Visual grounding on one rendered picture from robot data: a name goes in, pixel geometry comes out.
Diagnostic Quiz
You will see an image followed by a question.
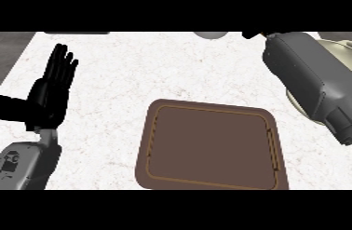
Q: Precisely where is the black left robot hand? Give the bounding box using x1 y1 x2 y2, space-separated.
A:
0 43 80 132

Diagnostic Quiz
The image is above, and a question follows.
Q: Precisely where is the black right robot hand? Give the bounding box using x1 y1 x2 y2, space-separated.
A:
241 32 267 40

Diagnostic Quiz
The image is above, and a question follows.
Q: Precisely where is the brown tray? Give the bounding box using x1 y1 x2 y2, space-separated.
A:
133 98 290 191

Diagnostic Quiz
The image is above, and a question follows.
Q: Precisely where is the grey round object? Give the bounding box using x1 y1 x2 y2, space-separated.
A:
192 32 229 41

